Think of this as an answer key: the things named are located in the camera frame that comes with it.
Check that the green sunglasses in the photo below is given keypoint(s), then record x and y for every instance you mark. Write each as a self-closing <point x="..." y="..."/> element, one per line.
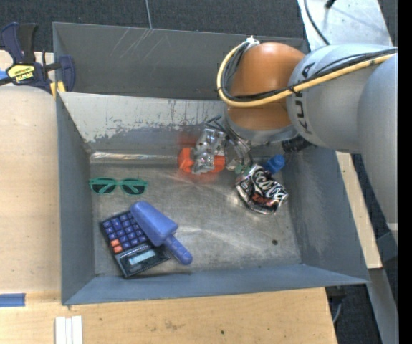
<point x="100" y="185"/>

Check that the grey metal bin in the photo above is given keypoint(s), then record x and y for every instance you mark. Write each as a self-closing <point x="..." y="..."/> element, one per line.
<point x="227" y="228"/>

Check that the small blue plastic bottle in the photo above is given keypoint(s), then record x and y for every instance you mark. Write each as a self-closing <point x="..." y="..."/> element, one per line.
<point x="275" y="163"/>

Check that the orange plastic toy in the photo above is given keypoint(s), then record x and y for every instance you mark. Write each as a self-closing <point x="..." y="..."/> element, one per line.
<point x="185" y="161"/>

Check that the crushed silver drink can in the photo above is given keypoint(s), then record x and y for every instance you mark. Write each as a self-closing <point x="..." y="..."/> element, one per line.
<point x="263" y="192"/>

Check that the black calculator with blue keys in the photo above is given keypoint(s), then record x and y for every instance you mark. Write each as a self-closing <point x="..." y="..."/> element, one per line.
<point x="125" y="237"/>

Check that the blue plastic scoop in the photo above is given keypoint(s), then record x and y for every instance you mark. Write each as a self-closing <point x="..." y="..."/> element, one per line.
<point x="153" y="224"/>

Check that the black cylinder on white bracket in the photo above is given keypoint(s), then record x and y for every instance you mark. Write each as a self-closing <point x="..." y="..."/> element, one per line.
<point x="293" y="145"/>

